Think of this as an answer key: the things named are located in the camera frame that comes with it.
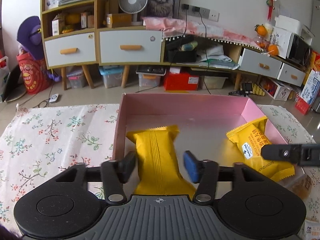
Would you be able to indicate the yellow ribbed snack bag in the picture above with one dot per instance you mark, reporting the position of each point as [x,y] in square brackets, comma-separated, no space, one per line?
[158,169]

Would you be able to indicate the floral tablecloth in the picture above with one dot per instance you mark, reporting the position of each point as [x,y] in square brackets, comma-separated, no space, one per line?
[39,143]

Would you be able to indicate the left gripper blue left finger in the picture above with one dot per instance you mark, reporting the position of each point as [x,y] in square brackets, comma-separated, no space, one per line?
[126,167]

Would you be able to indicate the black handheld camera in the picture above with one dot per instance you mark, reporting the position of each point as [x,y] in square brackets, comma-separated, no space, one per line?
[245,90]

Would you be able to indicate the orange fruit upper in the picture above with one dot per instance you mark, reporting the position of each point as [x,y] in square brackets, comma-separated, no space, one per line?
[261,30]

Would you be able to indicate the cardboard box on cabinet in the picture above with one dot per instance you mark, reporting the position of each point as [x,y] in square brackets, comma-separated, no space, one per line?
[118,20]

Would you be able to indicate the brown cake pack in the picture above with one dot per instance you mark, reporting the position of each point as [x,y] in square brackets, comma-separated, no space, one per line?
[301,187]

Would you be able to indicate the yellow egg tray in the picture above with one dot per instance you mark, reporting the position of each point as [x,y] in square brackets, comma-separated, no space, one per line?
[257,90]

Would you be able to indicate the wooden shelf cabinet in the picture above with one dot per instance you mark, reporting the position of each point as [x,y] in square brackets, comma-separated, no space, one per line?
[127,45]

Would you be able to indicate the purple plush toy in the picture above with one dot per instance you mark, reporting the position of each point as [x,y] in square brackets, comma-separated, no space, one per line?
[29,38]

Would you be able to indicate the pink cardboard box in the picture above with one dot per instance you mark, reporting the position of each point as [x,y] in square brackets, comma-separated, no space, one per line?
[203,121]

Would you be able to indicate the blue lid plastic bin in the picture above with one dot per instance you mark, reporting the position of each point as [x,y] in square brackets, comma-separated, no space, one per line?
[111,75]

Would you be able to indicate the white microwave oven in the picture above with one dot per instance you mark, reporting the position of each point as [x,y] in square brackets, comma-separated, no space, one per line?
[291,46]

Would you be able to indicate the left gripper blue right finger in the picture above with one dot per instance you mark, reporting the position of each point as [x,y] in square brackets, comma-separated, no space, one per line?
[193,166]

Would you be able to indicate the red storage box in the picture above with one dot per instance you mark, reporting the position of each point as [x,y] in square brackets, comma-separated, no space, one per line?
[181,81]

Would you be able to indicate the clear plastic bin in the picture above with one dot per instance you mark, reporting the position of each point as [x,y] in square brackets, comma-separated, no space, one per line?
[212,82]

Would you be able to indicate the blue white milk carton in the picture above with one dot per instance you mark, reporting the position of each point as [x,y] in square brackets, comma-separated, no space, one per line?
[309,93]

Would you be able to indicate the black basket on console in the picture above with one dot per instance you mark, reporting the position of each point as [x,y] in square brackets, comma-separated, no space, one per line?
[180,50]

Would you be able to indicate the white floor charger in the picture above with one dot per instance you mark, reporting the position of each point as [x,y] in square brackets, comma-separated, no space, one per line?
[54,98]

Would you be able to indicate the pink cloth cover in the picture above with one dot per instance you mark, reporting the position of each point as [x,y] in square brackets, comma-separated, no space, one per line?
[175,27]

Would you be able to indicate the large yellow snack bag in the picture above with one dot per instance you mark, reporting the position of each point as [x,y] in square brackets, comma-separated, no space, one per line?
[250,138]

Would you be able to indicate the orange fruit lower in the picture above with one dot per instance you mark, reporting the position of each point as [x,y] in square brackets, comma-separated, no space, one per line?
[273,50]

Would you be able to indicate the orange fruit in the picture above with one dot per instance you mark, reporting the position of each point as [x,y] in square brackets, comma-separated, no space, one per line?
[261,30]
[273,50]

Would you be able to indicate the long wooden tv console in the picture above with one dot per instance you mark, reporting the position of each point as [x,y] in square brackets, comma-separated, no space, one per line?
[258,62]

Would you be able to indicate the white desk fan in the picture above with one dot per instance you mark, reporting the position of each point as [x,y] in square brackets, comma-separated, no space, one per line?
[133,7]

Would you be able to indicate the red gift bag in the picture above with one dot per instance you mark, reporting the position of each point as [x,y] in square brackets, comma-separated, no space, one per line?
[34,73]

